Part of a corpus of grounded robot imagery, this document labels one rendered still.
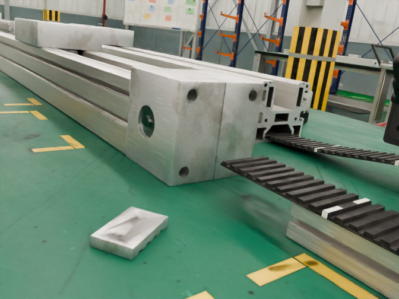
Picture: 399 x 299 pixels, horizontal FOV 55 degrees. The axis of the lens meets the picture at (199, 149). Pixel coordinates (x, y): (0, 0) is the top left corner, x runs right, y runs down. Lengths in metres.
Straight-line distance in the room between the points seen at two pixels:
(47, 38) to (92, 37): 0.08
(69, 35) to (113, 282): 0.54
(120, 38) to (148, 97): 0.66
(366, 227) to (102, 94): 0.32
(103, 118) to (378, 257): 0.33
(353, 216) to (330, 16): 3.63
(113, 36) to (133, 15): 5.84
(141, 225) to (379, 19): 8.99
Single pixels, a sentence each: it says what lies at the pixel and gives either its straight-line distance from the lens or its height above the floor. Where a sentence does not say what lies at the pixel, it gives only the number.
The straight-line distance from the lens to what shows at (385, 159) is 0.46.
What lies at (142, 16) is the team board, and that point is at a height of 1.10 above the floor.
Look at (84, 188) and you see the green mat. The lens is 0.34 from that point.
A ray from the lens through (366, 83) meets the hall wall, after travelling 9.13.
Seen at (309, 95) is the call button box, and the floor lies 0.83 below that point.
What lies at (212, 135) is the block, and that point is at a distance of 0.36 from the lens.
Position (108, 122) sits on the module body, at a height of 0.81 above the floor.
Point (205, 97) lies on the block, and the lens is 0.34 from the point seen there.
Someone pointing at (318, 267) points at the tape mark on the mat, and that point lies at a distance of 0.27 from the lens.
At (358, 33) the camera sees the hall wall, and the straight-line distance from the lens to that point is 9.38.
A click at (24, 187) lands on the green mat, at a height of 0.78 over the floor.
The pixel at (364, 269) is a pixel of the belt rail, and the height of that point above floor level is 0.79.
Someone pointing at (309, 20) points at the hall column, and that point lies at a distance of 4.03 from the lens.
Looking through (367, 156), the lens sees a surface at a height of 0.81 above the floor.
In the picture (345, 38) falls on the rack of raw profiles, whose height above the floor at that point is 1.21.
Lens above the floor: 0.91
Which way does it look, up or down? 16 degrees down
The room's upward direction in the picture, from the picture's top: 7 degrees clockwise
